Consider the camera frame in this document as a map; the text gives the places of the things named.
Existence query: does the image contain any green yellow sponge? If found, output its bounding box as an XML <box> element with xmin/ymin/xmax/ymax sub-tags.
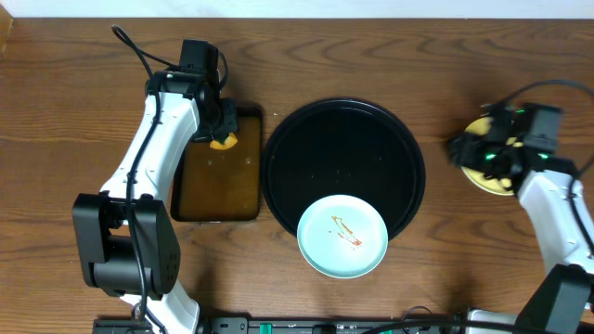
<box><xmin>210</xmin><ymin>133</ymin><xmax>239</xmax><ymax>150</ymax></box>

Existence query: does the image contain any yellow plate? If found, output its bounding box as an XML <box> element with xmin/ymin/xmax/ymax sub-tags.
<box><xmin>457</xmin><ymin>117</ymin><xmax>514</xmax><ymax>197</ymax></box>

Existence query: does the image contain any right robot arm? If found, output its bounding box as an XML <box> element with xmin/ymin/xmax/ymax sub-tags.
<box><xmin>446</xmin><ymin>105</ymin><xmax>593</xmax><ymax>333</ymax></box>

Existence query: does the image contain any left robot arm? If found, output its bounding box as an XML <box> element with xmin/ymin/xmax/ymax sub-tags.
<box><xmin>72</xmin><ymin>68</ymin><xmax>237</xmax><ymax>333</ymax></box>

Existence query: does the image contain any rectangular black water tray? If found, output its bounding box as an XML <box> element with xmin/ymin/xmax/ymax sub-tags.
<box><xmin>170</xmin><ymin>105</ymin><xmax>263</xmax><ymax>223</ymax></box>

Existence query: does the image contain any round black tray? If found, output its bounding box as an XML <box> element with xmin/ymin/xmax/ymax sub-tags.
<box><xmin>261</xmin><ymin>98</ymin><xmax>426</xmax><ymax>238</ymax></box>

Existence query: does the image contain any light green plate lower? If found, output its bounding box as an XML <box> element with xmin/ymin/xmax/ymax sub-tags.
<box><xmin>296</xmin><ymin>195</ymin><xmax>389</xmax><ymax>279</ymax></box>

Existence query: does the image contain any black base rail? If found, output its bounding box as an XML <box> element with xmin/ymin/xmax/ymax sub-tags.
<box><xmin>91</xmin><ymin>315</ymin><xmax>470</xmax><ymax>334</ymax></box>

